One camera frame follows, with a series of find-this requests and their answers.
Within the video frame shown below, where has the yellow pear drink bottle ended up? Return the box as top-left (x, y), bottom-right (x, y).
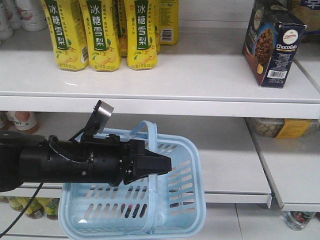
top-left (160, 0), bottom-right (180, 45)
top-left (41, 0), bottom-right (89, 72)
top-left (124, 0), bottom-right (158, 71)
top-left (79, 0), bottom-right (121, 72)

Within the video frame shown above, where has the yellow packaged food tray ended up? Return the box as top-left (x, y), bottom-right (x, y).
top-left (245, 117), bottom-right (320, 139)

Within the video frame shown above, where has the biscuit pack blue wrapper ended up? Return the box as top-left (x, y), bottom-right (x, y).
top-left (288, 0), bottom-right (320, 42)

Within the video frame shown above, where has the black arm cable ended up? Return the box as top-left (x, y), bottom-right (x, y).
top-left (0, 182), bottom-right (43, 237)

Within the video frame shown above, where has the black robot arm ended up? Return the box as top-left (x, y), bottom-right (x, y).
top-left (0, 130), bottom-right (172, 192)

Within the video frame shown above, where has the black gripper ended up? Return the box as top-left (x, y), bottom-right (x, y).
top-left (46, 134), bottom-right (172, 187)

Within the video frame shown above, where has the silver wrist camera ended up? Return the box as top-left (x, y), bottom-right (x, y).
top-left (84, 100), bottom-right (114, 136)

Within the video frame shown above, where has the light blue shopping basket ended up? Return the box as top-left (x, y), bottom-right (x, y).
top-left (58, 120), bottom-right (206, 240)

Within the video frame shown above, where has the blue chocolate cookie box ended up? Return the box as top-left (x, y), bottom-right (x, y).
top-left (242, 0), bottom-right (307, 89)

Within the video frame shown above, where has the peach drink bottle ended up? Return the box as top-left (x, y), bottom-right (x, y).
top-left (7, 111), bottom-right (40, 134)

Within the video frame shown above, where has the white store shelf board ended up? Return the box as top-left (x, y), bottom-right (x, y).
top-left (0, 28), bottom-right (320, 119)

